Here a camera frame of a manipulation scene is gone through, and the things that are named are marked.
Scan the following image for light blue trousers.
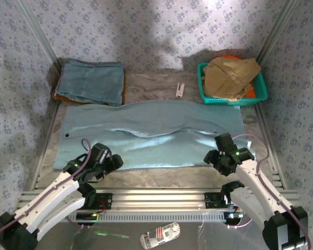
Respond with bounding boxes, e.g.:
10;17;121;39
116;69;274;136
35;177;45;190
53;100;256;171

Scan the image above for denim blue trousers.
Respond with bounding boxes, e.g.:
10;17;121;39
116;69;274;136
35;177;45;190
54;59;125;107

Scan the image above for tan trousers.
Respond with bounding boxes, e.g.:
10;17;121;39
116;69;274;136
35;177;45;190
202;56;262;101

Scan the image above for left controller board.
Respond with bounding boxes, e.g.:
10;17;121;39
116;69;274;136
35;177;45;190
76;212;99;226

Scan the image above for controller board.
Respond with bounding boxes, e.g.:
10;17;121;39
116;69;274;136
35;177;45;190
76;212;99;226
223;211;244;226

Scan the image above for right controller board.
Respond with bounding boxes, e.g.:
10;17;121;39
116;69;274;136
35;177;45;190
223;211;244;226

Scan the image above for teal plastic basket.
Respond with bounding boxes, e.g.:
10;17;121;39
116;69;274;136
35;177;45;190
197;62;269;107

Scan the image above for green pen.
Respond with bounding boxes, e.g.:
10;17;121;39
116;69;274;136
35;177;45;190
93;230;130;239

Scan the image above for newspaper print pouch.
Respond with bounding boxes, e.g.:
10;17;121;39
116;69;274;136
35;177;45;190
140;222;181;250

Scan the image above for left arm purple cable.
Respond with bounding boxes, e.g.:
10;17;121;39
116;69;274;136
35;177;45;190
0;139;92;243

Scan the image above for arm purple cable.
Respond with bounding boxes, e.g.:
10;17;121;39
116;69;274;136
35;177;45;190
228;134;312;250
0;139;92;243

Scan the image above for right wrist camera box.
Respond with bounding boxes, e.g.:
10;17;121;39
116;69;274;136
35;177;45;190
214;133;237;154

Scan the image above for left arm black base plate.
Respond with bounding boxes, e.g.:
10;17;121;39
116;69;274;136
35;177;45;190
88;193;113;210

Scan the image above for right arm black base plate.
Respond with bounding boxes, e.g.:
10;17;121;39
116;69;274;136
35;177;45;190
203;192;240;209

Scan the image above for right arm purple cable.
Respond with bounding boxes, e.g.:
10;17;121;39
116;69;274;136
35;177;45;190
228;134;312;250

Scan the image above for red wire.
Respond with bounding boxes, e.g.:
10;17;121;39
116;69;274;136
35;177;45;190
95;199;107;214

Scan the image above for aluminium side rail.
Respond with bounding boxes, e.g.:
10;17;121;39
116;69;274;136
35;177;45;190
23;100;62;193
253;104;289;190

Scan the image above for aluminium mounting rail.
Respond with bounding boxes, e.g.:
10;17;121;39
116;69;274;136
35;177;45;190
17;189;302;212

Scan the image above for grey slotted cable duct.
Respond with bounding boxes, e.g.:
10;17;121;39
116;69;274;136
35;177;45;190
67;211;226;223

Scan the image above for small white bracket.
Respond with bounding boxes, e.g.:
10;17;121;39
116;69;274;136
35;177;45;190
175;82;185;98

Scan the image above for aluminium frame post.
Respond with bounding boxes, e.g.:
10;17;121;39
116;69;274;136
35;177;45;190
17;0;62;70
255;0;302;70

